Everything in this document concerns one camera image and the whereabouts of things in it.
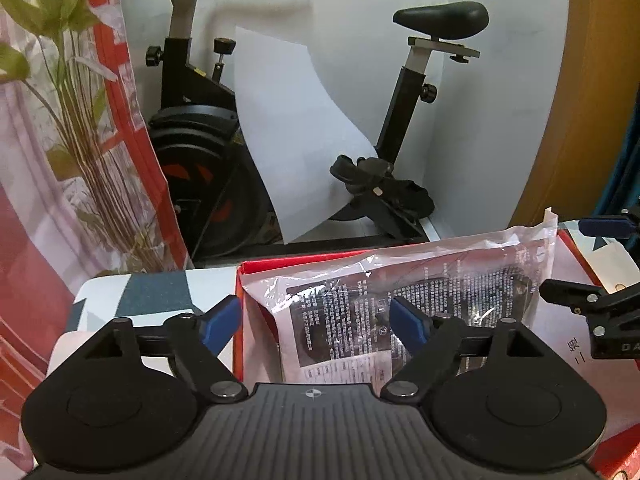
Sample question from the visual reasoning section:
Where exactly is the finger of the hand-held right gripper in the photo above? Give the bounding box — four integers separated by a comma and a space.
580, 212, 640, 237
539, 280, 609, 317

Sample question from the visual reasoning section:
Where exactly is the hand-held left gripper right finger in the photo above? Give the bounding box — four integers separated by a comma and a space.
381, 296, 543, 403

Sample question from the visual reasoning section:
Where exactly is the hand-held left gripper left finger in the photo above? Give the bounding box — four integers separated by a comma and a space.
82, 295, 248, 403

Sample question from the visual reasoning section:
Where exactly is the red strawberry print box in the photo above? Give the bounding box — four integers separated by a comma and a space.
232, 230, 640, 480

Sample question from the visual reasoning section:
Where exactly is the blue cloth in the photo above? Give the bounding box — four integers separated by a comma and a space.
590, 105, 640, 221

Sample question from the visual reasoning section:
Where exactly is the clear plastic bag with leaflet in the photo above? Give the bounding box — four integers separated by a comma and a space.
240, 207, 558, 386

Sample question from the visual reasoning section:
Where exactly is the wooden door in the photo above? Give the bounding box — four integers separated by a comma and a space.
505, 0, 640, 241

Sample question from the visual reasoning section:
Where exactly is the black exercise bike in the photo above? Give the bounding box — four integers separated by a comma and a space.
117, 0, 490, 263

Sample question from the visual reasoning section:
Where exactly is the white paper sheet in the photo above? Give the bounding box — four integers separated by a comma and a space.
234, 26, 378, 243

